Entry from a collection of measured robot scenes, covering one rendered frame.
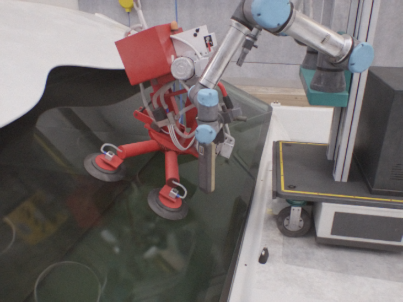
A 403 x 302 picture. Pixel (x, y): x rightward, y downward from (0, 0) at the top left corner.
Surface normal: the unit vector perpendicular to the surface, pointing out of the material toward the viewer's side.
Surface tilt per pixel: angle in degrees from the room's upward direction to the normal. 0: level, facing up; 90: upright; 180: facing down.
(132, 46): 90
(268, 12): 87
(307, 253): 0
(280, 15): 87
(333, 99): 90
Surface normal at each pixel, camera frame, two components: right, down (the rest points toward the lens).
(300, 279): 0.00, -0.91
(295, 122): -0.25, 0.40
